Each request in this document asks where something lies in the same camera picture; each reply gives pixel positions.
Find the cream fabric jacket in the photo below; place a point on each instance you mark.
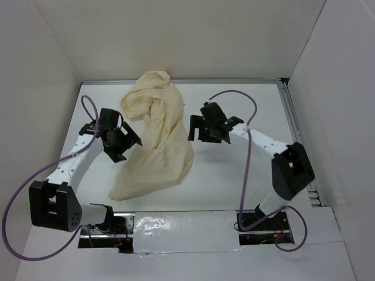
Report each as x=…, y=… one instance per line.
x=165, y=155

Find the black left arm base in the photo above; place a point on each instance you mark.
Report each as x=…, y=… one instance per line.
x=121, y=226

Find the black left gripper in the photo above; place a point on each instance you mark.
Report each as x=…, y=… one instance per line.
x=115, y=154

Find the white front cardboard panel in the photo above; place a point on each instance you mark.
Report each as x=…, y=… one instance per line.
x=201, y=246

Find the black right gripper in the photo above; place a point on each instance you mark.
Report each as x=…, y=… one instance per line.
x=197, y=121

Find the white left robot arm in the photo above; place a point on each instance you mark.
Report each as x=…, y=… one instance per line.
x=53, y=202

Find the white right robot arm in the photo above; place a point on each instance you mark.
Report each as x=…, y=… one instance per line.
x=291, y=170

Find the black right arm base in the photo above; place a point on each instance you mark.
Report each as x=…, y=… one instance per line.
x=276, y=223

